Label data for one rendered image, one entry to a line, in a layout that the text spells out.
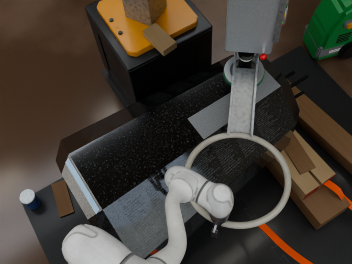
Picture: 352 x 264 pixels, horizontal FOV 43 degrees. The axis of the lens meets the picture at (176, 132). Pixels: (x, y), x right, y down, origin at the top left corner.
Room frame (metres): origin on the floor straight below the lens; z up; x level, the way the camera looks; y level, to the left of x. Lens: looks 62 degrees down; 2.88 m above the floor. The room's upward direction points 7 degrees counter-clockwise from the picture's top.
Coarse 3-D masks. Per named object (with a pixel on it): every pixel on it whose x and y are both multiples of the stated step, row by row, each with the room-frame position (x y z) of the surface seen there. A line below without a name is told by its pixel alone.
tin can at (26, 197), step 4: (24, 192) 1.13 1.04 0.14; (28, 192) 1.12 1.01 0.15; (32, 192) 1.12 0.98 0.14; (20, 196) 1.10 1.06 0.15; (24, 196) 1.10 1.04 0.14; (28, 196) 1.09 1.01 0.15; (32, 196) 1.09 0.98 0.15; (36, 196) 1.10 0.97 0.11; (20, 200) 1.08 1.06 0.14; (24, 200) 1.07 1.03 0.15; (28, 200) 1.07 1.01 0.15; (32, 200) 1.07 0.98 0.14; (36, 200) 1.08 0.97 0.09; (40, 200) 1.11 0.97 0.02; (28, 204) 1.05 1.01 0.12; (32, 204) 1.06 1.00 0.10; (36, 204) 1.07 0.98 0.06; (32, 208) 1.05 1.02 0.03
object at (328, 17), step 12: (324, 0) 2.19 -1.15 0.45; (336, 0) 2.13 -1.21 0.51; (348, 0) 2.07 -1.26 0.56; (324, 12) 2.13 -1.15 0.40; (336, 12) 2.05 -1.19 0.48; (348, 12) 2.01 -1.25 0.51; (312, 24) 2.16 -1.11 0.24; (324, 24) 2.06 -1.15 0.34; (336, 24) 2.01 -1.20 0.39; (348, 24) 1.98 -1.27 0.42; (312, 36) 2.11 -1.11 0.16; (324, 36) 2.01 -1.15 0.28; (336, 36) 1.99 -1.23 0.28; (348, 36) 2.01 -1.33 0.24; (312, 48) 2.05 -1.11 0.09; (324, 48) 1.98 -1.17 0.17; (336, 48) 2.00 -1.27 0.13; (348, 48) 1.97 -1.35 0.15
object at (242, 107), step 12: (240, 72) 1.27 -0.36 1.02; (252, 72) 1.26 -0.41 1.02; (240, 84) 1.21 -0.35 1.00; (252, 84) 1.20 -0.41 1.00; (240, 96) 1.15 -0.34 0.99; (252, 96) 1.14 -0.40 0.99; (240, 108) 1.10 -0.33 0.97; (252, 108) 1.06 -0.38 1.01; (228, 120) 1.02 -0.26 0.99; (240, 120) 1.04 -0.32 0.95; (252, 120) 1.01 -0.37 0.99; (228, 132) 0.97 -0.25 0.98; (252, 132) 0.95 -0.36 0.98
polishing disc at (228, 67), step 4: (236, 56) 1.47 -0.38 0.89; (228, 60) 1.45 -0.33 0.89; (232, 60) 1.44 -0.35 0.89; (236, 60) 1.44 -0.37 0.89; (252, 60) 1.43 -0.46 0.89; (228, 64) 1.42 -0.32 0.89; (232, 64) 1.42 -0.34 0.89; (236, 64) 1.41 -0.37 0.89; (252, 64) 1.40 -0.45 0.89; (260, 64) 1.40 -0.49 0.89; (224, 68) 1.40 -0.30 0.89; (228, 68) 1.40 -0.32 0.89; (232, 68) 1.39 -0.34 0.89; (252, 68) 1.38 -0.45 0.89; (260, 68) 1.37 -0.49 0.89; (224, 72) 1.37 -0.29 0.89; (228, 72) 1.37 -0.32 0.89; (232, 72) 1.37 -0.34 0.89; (260, 72) 1.34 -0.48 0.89; (228, 76) 1.34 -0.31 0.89; (260, 76) 1.32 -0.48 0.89; (228, 80) 1.32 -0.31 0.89; (260, 80) 1.30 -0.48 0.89
